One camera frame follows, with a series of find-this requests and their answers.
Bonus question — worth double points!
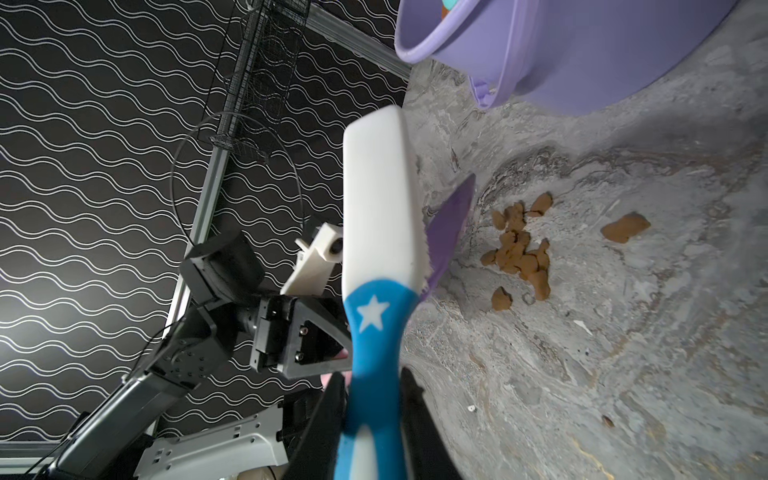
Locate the brown soil pieces on table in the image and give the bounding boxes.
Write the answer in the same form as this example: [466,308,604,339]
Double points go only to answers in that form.
[480,192,651,311]

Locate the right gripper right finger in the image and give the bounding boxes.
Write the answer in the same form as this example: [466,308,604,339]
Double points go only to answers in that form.
[400,367,462,480]

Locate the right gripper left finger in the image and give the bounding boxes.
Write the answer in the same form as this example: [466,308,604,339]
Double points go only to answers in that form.
[287,372,347,480]

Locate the purple trowel pink handle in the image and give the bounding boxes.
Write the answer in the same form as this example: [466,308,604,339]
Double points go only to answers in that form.
[320,173,477,391]

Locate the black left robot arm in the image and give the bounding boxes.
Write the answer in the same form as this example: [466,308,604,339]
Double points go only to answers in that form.
[39,224,351,479]

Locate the white brush blue handle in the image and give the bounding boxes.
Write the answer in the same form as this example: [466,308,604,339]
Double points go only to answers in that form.
[334,105,430,479]

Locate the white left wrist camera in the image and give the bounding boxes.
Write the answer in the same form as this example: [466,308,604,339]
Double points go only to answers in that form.
[280,223,343,296]

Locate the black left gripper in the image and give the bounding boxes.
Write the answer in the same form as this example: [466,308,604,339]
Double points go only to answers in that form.
[236,295,352,379]

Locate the purple plastic bucket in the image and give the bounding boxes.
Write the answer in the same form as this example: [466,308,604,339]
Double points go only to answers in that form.
[394,0,735,116]

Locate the black wire basket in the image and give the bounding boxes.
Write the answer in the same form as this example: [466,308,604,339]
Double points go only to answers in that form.
[210,1,310,161]

